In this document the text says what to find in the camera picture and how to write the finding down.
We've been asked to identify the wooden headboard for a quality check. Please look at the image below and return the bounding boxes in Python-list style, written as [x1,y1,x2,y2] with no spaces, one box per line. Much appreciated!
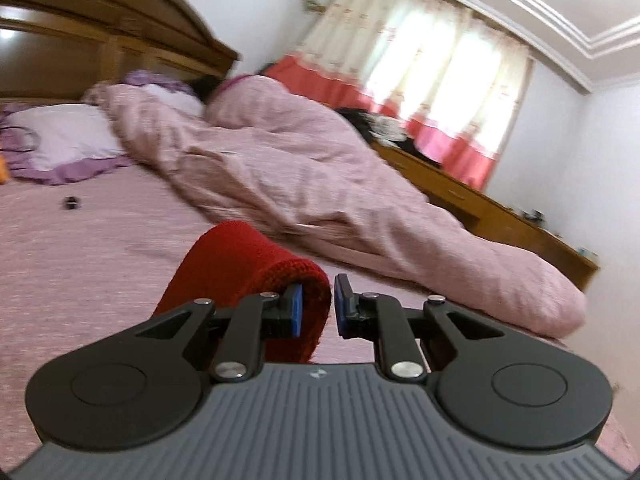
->
[0,0,242,106]

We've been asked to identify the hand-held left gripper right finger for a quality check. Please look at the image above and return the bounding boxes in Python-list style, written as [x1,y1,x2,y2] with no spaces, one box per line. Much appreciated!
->
[333,273,502,386]

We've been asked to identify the white pillow with purple frill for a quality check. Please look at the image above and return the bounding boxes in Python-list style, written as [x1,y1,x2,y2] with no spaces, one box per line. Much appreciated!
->
[0,102,134,187]

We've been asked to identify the purple frilled pillow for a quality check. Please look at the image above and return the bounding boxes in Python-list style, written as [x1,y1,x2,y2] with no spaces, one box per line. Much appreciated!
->
[122,70,206,119]

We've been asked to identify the cream and red curtain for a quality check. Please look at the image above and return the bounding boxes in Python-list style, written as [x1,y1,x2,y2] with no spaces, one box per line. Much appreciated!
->
[264,0,534,194]

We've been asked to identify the pink duvet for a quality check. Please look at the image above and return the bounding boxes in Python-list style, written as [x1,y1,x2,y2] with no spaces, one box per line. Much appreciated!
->
[82,75,589,339]

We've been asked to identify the pink floral bed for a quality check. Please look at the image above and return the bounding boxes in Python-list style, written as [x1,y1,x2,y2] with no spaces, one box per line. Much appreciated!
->
[0,164,640,480]

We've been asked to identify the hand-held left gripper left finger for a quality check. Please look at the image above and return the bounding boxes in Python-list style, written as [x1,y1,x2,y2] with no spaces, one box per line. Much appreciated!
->
[135,283,304,385]

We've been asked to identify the red knitted garment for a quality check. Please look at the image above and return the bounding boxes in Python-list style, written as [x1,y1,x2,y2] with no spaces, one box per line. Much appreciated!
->
[150,220,334,366]

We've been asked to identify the wooden cabinet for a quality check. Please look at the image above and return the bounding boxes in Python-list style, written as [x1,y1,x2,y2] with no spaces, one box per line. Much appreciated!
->
[372,142,601,292]

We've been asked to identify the pile of dark clothes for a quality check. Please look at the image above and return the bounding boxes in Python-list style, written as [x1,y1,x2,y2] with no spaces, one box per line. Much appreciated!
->
[334,107,442,167]

